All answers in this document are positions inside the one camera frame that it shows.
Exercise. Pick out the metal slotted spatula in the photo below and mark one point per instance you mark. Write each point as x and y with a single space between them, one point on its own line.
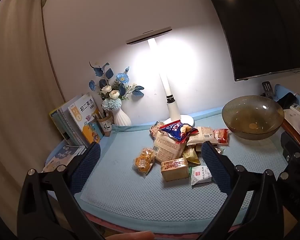
267 88

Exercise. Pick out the small white packet red label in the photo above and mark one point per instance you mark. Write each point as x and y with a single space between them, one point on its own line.
200 175

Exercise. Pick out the blue chip packet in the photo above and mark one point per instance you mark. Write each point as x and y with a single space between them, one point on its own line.
176 130

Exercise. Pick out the person's left hand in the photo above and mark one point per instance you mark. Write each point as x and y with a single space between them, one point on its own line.
132 236

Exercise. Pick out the light blue plastic tray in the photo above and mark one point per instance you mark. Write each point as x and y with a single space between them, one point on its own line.
281 91

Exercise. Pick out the yellow textbook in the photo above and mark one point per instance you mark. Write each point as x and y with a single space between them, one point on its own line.
82 115

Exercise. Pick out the white desk lamp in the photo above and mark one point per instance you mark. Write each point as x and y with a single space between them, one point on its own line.
173 107

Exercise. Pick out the small orange-red snack packet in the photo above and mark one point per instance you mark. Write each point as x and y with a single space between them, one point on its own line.
221 136

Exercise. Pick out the small yellow snack packet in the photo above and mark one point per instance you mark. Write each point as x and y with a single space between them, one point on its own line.
191 155

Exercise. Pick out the row of upright books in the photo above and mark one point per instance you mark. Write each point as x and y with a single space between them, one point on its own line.
62 125

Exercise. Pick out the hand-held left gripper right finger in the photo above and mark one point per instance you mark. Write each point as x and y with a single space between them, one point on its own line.
215 167

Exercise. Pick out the brown cake packet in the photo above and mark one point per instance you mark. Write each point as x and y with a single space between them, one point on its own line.
175 168

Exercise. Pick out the beige snack packet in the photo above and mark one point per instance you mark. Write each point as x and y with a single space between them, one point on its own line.
202 135

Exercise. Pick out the light blue textured mat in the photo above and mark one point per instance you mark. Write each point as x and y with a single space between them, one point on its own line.
120 185

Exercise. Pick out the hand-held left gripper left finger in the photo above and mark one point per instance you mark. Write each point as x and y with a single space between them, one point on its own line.
86 165

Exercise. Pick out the star print bread packet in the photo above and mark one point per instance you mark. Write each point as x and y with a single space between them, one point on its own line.
155 130

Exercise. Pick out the small blue book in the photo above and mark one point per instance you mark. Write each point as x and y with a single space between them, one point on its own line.
97 132

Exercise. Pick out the stack of flat-lying books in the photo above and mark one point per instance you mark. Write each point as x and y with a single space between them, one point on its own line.
62 153

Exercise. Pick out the orange round pastry packet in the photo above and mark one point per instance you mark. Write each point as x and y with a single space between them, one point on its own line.
143 162

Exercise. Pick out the wooden side cabinet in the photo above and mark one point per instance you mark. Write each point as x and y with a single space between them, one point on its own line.
293 140

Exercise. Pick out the amber glass bowl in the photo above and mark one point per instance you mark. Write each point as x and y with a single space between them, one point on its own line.
252 120

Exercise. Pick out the white pink pad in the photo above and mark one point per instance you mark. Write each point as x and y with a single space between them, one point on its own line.
296 123

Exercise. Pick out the black phone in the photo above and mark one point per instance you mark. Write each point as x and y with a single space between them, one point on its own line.
286 100

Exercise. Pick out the clear bread packet red edges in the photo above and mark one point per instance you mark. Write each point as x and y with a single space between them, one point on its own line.
166 147

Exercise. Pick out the black television screen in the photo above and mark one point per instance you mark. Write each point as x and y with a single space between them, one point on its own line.
260 30

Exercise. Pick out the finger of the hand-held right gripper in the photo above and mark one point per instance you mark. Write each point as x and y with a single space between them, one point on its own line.
293 145

